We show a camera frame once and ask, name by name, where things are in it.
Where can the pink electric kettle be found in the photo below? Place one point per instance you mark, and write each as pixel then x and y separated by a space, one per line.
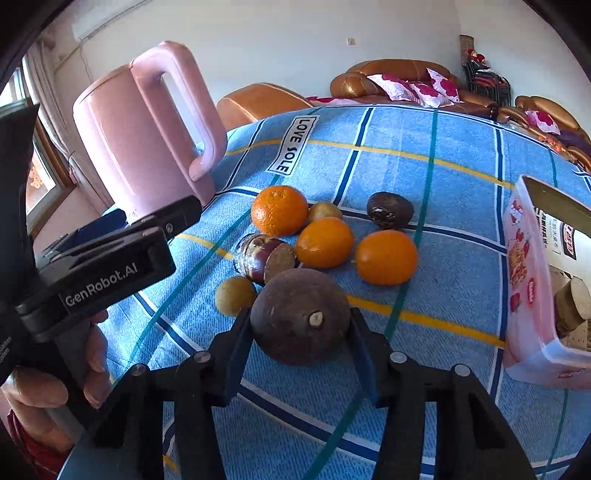
pixel 134 134

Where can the small wrinkled passion fruit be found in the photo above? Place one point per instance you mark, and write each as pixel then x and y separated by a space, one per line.
pixel 390 210

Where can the small green fruit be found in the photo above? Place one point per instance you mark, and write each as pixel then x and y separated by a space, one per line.
pixel 325 211
pixel 234 296

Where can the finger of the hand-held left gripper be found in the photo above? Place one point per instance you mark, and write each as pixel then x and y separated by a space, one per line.
pixel 173 214

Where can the brown leather sofa section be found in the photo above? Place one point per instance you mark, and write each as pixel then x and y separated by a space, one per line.
pixel 258 101

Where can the white red floral pillow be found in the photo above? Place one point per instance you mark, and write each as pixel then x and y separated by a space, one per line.
pixel 392 86
pixel 544 121
pixel 424 94
pixel 444 85

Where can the stacked dark chairs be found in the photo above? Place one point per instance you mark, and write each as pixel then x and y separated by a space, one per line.
pixel 489 83

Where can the dark blue cloth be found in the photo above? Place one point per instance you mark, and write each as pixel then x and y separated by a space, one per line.
pixel 104 222

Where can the pink cardboard box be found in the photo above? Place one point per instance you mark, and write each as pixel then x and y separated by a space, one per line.
pixel 526 295

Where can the brown leather armchair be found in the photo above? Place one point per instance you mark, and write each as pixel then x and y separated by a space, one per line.
pixel 545 104

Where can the person's left hand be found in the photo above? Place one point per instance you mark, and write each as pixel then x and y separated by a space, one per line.
pixel 37 392

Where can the brown leather three-seat sofa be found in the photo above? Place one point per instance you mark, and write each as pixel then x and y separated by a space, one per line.
pixel 401 69

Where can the pale curtain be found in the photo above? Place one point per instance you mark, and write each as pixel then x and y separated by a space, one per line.
pixel 55 115

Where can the tall brown cylinder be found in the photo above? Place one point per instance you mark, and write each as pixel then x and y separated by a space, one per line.
pixel 465 44

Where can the orange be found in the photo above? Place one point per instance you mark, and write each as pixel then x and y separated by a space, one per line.
pixel 324 242
pixel 387 256
pixel 279 210

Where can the red plush toy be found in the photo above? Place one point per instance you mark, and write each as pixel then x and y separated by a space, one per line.
pixel 475 55

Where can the wooden framed window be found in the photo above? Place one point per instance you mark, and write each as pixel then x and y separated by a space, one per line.
pixel 39 180

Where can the large purple passion fruit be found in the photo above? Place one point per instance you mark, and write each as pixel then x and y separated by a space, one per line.
pixel 295 318

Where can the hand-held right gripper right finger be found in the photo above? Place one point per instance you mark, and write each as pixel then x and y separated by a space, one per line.
pixel 364 355

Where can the blue plaid tablecloth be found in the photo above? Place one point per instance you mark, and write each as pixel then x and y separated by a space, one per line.
pixel 415 175

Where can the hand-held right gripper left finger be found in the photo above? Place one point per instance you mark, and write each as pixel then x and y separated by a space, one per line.
pixel 240 344

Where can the purple cloth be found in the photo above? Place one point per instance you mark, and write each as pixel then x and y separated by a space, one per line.
pixel 577 137

